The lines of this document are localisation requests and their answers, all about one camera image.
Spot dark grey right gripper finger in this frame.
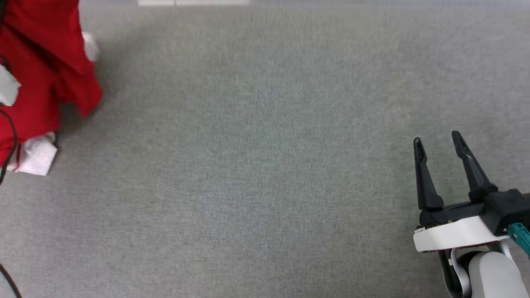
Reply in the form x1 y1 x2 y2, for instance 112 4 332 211
451 130 499 203
413 137 444 211

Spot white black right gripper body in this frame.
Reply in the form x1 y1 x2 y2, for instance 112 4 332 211
413 201 511 253

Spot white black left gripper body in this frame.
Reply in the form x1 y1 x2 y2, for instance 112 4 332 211
0 65 21 106

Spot red garment with white sleeves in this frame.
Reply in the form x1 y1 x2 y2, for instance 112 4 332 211
0 0 103 176

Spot grey fabric sofa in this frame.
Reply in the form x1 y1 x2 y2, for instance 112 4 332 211
0 0 530 298

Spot thin black cable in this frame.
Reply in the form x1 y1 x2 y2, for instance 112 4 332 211
0 264 22 298
0 109 19 185

